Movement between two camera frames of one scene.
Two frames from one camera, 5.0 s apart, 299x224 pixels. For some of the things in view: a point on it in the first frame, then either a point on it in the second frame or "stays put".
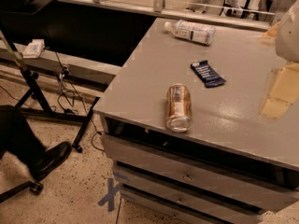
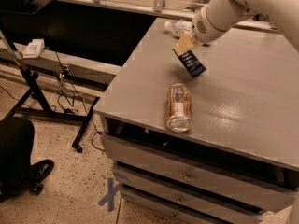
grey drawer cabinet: (183, 123) stays put
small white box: (34, 49) stays put
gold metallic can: (179, 108) stays put
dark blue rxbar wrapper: (209, 77) to (191, 63)
